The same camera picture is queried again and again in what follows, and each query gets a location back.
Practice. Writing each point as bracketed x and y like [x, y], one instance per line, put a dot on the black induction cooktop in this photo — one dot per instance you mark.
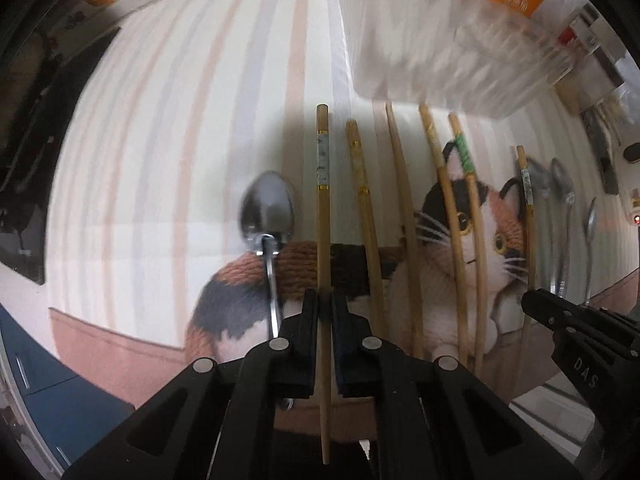
[29, 159]

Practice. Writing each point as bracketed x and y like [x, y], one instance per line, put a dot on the blue cabinet door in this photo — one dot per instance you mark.
[61, 410]

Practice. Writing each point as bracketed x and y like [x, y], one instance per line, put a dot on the large steel spoon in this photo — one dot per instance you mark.
[267, 225]

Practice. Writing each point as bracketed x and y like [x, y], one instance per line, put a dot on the chopstick with gold bands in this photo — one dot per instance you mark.
[367, 226]

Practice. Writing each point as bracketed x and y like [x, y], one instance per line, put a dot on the chopstick with grey pattern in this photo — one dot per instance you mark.
[530, 221]

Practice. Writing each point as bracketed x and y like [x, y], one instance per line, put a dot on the oval steel spoon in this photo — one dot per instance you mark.
[565, 186]

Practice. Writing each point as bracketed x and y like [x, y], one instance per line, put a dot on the plain wooden chopstick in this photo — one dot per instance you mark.
[406, 212]

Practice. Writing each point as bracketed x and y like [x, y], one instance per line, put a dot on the small steel teaspoon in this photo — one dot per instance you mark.
[590, 232]

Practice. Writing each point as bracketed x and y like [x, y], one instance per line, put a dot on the clear plastic utensil tray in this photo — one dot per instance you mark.
[477, 57]

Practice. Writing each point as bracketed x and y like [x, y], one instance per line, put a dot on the round steel soup spoon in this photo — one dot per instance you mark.
[541, 183]

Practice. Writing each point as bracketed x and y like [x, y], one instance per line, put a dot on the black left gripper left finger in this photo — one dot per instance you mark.
[282, 368]

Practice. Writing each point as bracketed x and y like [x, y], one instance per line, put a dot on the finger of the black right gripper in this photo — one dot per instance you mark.
[550, 310]

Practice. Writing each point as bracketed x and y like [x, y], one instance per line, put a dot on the pink white electric kettle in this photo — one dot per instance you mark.
[627, 168]

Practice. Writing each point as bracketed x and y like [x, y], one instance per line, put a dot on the chopstick with grey band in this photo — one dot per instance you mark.
[324, 277]

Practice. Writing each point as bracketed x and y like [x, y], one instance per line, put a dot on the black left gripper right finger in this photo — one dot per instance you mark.
[368, 366]

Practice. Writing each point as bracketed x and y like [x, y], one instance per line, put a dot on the striped cat print mat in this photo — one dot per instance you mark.
[191, 101]

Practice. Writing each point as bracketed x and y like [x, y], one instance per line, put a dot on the black smartphone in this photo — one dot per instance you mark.
[601, 148]

